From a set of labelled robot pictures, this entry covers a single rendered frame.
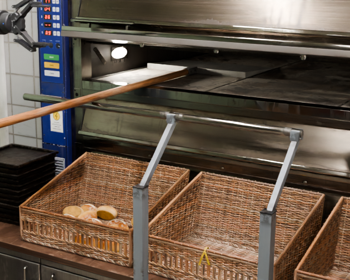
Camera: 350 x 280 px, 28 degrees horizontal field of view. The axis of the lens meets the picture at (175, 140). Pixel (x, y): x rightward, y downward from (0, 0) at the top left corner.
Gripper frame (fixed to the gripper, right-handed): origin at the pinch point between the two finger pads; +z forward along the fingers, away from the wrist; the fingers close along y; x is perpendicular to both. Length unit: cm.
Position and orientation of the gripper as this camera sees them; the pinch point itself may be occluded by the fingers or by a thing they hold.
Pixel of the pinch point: (46, 25)
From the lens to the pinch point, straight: 260.8
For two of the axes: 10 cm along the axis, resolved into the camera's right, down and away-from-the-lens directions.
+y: -0.1, 9.7, 2.5
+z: 8.6, 1.3, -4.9
